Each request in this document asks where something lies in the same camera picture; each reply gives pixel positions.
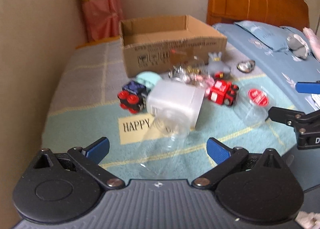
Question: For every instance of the clear jar red label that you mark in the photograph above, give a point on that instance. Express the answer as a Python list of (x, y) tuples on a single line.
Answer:
[(252, 104)]

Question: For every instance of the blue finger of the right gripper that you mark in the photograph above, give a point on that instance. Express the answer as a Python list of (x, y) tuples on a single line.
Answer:
[(308, 87), (284, 116)]

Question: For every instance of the brown cardboard box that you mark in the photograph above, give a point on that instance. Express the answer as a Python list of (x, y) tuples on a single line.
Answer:
[(157, 43)]

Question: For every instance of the grey cat toy car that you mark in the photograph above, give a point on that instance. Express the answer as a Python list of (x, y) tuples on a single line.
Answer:
[(216, 67)]

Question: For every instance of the grey plush toy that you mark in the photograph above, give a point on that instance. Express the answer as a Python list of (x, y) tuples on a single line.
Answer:
[(298, 46)]

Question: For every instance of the white frosted square container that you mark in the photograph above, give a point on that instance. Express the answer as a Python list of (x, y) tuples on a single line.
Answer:
[(178, 96)]

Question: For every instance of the pink keychain charm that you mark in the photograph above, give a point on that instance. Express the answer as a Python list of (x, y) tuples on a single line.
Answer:
[(202, 81)]

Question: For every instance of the wooden headboard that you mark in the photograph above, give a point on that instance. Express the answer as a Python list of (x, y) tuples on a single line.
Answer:
[(294, 13)]

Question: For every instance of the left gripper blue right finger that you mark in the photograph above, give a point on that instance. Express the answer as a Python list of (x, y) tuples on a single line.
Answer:
[(217, 151)]

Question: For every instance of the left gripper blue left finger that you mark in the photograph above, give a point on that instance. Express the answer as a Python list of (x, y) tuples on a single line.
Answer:
[(98, 150)]

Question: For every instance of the mint green oval case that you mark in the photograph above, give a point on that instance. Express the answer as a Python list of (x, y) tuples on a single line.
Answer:
[(148, 79)]

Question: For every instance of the blue floral pillow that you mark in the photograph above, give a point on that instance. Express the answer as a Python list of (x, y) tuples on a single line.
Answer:
[(272, 36)]

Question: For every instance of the pink curtain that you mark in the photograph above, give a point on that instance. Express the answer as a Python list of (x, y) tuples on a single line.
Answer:
[(102, 18)]

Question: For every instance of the tall clear plastic jar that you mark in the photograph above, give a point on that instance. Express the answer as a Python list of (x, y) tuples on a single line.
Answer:
[(165, 141)]

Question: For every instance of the grey teal checked blanket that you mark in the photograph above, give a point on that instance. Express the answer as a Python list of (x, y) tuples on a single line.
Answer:
[(89, 103)]

